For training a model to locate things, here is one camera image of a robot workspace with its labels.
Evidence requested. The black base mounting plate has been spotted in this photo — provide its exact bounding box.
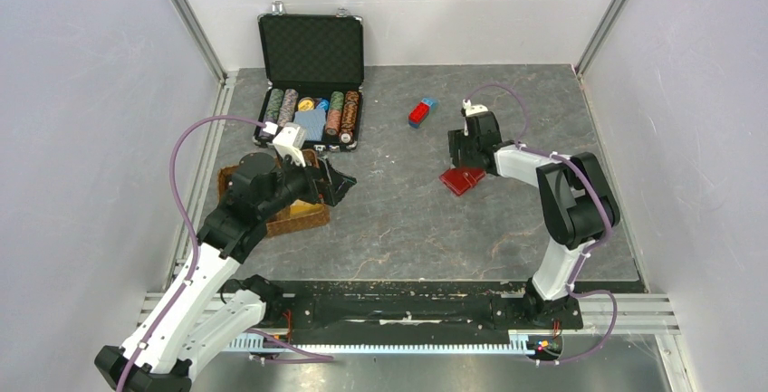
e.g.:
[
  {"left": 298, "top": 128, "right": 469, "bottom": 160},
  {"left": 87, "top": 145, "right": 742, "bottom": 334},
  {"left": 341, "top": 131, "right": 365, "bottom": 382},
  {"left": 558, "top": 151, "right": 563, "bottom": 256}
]
[{"left": 256, "top": 280, "right": 584, "bottom": 345}]

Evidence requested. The brown orange chip stack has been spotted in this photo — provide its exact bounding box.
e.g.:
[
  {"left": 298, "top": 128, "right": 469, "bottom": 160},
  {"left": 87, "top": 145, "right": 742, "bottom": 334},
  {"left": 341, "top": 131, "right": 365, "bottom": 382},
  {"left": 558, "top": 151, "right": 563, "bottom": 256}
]
[{"left": 339, "top": 91, "right": 360, "bottom": 143}]

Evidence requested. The green purple chip stack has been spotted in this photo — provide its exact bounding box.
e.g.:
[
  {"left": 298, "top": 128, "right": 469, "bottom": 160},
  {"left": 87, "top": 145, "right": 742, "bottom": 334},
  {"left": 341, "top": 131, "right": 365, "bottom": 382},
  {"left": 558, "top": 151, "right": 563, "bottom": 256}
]
[{"left": 258, "top": 89, "right": 284, "bottom": 139}]

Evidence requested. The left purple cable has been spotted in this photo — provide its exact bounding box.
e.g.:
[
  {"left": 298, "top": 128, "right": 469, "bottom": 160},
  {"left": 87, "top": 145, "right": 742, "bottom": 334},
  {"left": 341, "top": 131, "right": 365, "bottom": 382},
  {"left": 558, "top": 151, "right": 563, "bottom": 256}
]
[{"left": 113, "top": 114, "right": 337, "bottom": 392}]

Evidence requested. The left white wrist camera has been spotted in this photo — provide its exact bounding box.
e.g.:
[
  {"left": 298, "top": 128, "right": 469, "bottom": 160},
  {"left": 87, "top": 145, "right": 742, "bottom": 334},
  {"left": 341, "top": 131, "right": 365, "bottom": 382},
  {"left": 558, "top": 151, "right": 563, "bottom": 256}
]
[{"left": 263, "top": 122, "right": 307, "bottom": 167}]

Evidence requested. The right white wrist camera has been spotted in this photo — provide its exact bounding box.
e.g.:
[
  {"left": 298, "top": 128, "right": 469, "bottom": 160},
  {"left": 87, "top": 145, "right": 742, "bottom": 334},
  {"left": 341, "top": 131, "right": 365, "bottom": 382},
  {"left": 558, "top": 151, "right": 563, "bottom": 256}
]
[{"left": 462, "top": 99, "right": 488, "bottom": 118}]

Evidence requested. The white toothed cable rail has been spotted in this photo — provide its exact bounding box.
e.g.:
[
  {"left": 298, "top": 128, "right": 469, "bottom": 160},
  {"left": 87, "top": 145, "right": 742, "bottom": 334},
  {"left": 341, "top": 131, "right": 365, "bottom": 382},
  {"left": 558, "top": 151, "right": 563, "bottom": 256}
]
[{"left": 223, "top": 333, "right": 535, "bottom": 356}]

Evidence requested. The green red chip stack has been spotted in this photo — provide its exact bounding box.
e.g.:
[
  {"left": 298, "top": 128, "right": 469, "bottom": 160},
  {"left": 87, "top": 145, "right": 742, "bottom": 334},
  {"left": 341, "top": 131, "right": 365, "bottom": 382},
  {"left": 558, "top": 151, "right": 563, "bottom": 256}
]
[{"left": 325, "top": 91, "right": 344, "bottom": 136}]

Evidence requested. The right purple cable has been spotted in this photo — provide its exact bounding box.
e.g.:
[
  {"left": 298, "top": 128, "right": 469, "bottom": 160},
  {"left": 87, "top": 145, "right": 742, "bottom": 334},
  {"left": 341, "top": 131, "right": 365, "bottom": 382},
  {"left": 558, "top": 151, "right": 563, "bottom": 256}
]
[{"left": 463, "top": 83, "right": 619, "bottom": 368}]

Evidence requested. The brown woven divided basket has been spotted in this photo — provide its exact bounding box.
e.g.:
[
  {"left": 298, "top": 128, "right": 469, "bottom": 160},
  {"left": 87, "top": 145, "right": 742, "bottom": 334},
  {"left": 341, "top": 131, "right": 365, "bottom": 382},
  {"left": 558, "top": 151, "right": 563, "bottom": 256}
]
[{"left": 217, "top": 152, "right": 331, "bottom": 238}]

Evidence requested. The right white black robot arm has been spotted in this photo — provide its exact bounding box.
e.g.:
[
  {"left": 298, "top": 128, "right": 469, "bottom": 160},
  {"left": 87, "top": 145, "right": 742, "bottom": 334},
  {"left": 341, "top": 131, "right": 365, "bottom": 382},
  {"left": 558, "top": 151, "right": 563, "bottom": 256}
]
[{"left": 440, "top": 109, "right": 620, "bottom": 327}]

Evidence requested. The red blue toy brick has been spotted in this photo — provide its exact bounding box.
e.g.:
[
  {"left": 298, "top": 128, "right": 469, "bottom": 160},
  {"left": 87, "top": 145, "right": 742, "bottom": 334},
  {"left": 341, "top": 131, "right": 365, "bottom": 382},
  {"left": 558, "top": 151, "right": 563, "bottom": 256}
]
[{"left": 408, "top": 98, "right": 438, "bottom": 129}]

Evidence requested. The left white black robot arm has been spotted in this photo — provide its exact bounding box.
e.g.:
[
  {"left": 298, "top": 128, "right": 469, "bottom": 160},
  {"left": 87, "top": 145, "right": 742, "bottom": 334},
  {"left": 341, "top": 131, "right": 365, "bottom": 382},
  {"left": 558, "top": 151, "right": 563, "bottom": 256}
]
[{"left": 94, "top": 153, "right": 357, "bottom": 391}]

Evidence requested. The yellow dealer button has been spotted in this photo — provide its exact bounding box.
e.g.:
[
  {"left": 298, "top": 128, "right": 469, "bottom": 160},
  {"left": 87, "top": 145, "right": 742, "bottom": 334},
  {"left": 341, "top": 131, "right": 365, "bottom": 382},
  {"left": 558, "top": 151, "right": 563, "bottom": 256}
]
[{"left": 297, "top": 97, "right": 316, "bottom": 111}]

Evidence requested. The purple cable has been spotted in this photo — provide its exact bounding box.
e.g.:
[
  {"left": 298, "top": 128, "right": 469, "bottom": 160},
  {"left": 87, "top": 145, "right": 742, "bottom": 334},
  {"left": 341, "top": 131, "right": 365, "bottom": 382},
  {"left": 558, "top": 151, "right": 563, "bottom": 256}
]
[
  {"left": 113, "top": 114, "right": 337, "bottom": 392},
  {"left": 463, "top": 83, "right": 619, "bottom": 368}
]

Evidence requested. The gold card in basket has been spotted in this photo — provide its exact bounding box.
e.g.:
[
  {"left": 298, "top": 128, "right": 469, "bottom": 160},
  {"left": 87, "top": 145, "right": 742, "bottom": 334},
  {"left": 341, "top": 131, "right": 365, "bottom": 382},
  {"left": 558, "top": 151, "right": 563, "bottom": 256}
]
[{"left": 289, "top": 200, "right": 324, "bottom": 218}]

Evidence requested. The blue playing card deck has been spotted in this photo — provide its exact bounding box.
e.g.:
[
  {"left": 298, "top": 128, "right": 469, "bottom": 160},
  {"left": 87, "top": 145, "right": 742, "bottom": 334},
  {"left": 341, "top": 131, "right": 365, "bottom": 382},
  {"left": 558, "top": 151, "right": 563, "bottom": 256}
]
[{"left": 293, "top": 109, "right": 326, "bottom": 141}]

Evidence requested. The grey purple chip stack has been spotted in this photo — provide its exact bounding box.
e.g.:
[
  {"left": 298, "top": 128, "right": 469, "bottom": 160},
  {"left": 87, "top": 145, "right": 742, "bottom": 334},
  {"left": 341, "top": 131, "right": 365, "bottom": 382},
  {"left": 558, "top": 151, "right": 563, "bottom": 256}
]
[{"left": 277, "top": 89, "right": 299, "bottom": 127}]

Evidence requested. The black poker chip case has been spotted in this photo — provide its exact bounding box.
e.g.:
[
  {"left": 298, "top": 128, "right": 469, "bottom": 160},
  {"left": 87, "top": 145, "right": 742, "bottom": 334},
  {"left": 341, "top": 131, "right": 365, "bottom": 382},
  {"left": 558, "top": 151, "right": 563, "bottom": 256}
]
[{"left": 257, "top": 14, "right": 365, "bottom": 152}]

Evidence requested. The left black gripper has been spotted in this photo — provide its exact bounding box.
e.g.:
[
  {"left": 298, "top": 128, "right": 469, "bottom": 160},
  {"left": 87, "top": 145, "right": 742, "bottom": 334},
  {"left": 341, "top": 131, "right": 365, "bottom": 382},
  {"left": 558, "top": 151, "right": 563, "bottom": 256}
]
[{"left": 258, "top": 149, "right": 356, "bottom": 219}]

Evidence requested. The red leather card holder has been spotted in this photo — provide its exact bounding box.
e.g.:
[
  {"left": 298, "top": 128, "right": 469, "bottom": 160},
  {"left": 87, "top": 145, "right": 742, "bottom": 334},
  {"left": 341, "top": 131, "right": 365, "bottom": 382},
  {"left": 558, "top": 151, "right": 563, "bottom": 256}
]
[{"left": 439, "top": 167, "right": 485, "bottom": 196}]

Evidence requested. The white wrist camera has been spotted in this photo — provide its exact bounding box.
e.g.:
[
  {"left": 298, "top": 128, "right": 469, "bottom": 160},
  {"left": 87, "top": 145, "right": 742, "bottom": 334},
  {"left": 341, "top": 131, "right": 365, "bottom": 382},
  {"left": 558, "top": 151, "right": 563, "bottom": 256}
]
[
  {"left": 462, "top": 99, "right": 488, "bottom": 118},
  {"left": 263, "top": 122, "right": 307, "bottom": 167}
]

